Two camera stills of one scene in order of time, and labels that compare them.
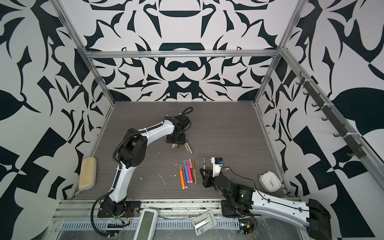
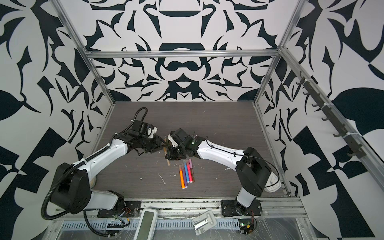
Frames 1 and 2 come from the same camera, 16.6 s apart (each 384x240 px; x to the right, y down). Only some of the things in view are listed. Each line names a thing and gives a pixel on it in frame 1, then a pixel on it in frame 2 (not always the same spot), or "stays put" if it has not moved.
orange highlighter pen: (181, 177) stays put
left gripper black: (171, 140) -> (157, 145)
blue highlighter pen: (185, 168) stays put
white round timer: (269, 182) stays put
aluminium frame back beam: (182, 54) stays put
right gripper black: (207, 182) -> (172, 157)
